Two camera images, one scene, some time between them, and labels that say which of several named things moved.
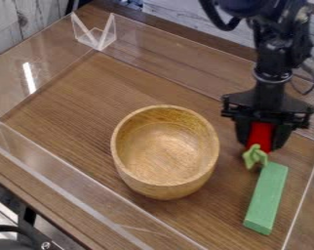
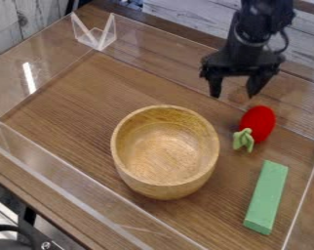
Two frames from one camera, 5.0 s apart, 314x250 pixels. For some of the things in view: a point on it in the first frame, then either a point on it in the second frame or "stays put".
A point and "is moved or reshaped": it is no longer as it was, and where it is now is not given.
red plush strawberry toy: (260, 141) is moved or reshaped
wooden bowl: (165, 149) stays put
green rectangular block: (265, 197) stays put
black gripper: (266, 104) -> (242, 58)
